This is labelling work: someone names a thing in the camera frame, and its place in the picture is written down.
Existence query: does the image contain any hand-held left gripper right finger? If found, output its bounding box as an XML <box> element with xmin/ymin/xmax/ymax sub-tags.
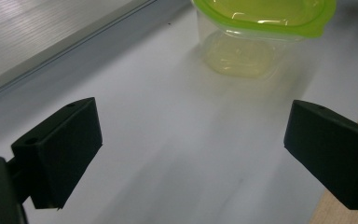
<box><xmin>282</xmin><ymin>99</ymin><xmax>358</xmax><ymax>212</ymax></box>

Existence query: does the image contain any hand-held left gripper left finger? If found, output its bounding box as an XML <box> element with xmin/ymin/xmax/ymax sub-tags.
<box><xmin>9</xmin><ymin>96</ymin><xmax>103</xmax><ymax>210</ymax></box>

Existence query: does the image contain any clear container with green lid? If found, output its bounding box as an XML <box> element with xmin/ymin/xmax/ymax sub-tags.
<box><xmin>190</xmin><ymin>0</ymin><xmax>337</xmax><ymax>79</ymax></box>

